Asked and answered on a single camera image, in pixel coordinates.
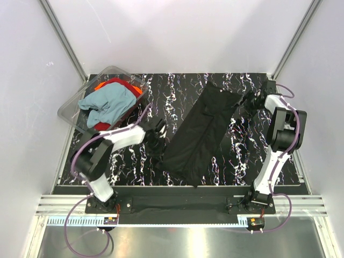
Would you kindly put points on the orange t shirt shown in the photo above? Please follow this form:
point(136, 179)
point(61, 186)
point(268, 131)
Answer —
point(127, 85)

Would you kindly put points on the light blue t shirt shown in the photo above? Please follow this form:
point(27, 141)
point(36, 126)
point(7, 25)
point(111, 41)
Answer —
point(107, 104)

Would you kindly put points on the orange black connector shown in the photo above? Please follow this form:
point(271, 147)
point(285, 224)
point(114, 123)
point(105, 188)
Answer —
point(256, 222)
point(110, 221)

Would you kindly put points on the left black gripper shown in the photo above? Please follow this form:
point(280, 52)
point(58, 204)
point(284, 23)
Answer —
point(157, 154)

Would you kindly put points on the black marbled table mat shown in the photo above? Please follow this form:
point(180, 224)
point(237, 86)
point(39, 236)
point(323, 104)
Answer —
point(237, 161)

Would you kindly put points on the left aluminium frame post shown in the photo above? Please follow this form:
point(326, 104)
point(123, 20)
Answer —
point(50, 14)

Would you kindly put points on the aluminium frame post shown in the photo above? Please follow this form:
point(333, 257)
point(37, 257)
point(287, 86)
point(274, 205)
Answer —
point(304, 23)
point(50, 14)

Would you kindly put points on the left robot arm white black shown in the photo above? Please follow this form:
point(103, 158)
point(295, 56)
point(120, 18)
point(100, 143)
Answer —
point(90, 160)

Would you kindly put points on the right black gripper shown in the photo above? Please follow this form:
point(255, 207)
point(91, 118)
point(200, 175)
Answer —
point(249, 95)

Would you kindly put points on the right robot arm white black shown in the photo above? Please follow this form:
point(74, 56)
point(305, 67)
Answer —
point(284, 136)

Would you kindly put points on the right aluminium frame post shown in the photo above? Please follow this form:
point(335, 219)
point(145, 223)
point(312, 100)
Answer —
point(304, 23)

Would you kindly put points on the right orange black connector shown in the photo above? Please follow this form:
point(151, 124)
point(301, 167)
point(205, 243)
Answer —
point(256, 222)

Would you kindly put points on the left orange black connector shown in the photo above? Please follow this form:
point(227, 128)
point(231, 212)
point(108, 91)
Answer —
point(110, 221)

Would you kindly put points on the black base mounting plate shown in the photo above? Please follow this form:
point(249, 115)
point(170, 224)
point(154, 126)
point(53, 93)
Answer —
point(199, 204)

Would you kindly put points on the white slotted cable duct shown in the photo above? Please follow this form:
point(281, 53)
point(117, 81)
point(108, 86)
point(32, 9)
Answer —
point(90, 221)

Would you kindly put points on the black t shirt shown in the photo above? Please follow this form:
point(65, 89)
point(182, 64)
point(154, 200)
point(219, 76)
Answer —
point(192, 147)

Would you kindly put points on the red t shirt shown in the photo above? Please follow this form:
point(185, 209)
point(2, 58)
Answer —
point(137, 92)

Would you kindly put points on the aluminium rail crossbar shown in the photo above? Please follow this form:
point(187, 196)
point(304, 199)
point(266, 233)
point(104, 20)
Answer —
point(302, 205)

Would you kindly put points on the clear plastic bin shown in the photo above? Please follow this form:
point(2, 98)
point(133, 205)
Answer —
point(71, 113)

